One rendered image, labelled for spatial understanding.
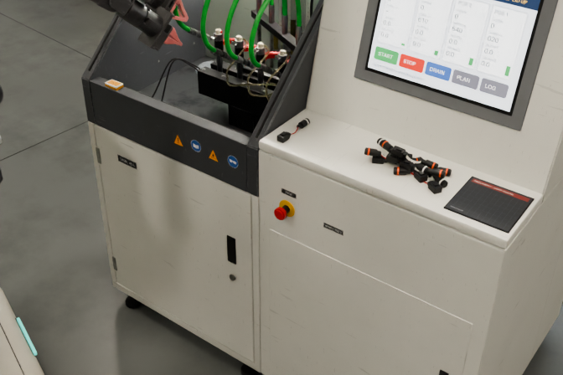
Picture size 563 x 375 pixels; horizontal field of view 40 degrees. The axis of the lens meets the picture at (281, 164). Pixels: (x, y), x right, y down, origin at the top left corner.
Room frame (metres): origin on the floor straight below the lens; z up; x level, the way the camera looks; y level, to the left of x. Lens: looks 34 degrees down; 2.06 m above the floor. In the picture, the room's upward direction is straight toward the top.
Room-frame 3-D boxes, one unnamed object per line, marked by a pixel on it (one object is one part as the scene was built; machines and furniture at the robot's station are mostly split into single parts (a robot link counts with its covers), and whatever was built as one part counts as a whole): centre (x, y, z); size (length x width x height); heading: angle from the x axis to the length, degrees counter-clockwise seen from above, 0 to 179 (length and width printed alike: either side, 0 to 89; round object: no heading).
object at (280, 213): (1.66, 0.00, 0.80); 0.05 x 0.04 x 0.05; 54
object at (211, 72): (2.08, 0.10, 0.91); 0.34 x 0.10 x 0.15; 54
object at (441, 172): (1.59, -0.31, 1.01); 0.23 x 0.11 x 0.06; 54
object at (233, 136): (1.96, 0.33, 0.87); 0.62 x 0.04 x 0.16; 54
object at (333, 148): (1.62, -0.28, 0.96); 0.70 x 0.22 x 0.03; 54
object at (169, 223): (1.94, 0.35, 0.44); 0.65 x 0.02 x 0.68; 54
